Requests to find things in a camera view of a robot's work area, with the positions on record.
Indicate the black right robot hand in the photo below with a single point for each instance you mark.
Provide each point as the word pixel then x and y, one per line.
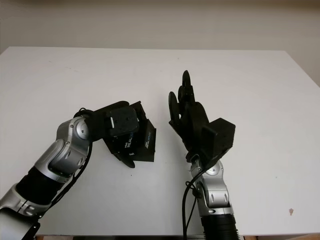
pixel 192 120

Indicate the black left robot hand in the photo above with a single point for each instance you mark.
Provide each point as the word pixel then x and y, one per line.
pixel 125 150

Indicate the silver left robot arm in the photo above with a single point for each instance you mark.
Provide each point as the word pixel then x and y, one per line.
pixel 50 165

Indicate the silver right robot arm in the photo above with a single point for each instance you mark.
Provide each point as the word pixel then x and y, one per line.
pixel 215 190

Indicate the black box base with insert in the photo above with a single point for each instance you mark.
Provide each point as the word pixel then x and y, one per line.
pixel 150 147

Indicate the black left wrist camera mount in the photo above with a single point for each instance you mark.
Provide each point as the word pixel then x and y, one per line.
pixel 122 122

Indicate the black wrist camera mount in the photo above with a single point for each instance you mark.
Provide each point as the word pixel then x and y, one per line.
pixel 122 122
pixel 220 140

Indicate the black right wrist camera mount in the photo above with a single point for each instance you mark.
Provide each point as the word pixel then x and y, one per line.
pixel 220 140

